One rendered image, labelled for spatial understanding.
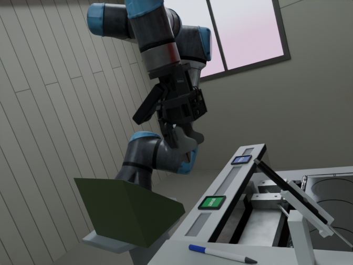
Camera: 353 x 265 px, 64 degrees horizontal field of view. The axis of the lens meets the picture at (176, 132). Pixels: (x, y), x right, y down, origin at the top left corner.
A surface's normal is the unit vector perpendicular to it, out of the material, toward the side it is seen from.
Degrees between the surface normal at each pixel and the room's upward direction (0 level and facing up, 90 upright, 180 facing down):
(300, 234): 90
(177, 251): 0
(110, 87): 90
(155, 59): 90
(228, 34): 90
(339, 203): 0
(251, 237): 0
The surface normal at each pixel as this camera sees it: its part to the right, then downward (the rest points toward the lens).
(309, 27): -0.59, 0.35
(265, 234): -0.30, -0.93
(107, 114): 0.75, -0.09
